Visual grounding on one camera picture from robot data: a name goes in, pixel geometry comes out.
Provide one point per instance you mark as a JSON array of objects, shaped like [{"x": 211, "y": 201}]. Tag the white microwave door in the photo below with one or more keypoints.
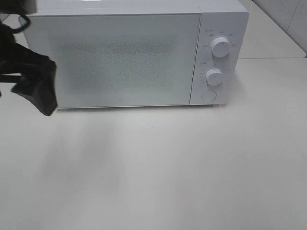
[{"x": 121, "y": 60}]

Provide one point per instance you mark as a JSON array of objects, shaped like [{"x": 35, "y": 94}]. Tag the round white door button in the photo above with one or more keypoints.
[{"x": 209, "y": 96}]

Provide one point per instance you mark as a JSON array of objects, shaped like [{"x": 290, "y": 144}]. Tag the white microwave oven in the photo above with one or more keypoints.
[{"x": 227, "y": 18}]

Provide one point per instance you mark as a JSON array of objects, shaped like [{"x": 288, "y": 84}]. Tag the lower white timer knob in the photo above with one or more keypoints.
[{"x": 214, "y": 77}]

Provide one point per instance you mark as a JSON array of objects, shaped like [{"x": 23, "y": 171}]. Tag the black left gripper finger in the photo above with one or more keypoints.
[{"x": 37, "y": 82}]

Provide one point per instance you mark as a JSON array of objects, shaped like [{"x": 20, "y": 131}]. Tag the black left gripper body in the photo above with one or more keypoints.
[{"x": 8, "y": 52}]

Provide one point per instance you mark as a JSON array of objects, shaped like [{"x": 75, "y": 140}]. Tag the upper white power knob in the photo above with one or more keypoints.
[{"x": 220, "y": 46}]

